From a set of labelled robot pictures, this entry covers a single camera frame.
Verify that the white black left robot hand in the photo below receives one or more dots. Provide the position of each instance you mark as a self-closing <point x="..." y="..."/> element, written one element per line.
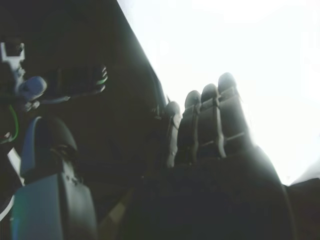
<point x="212" y="195"/>

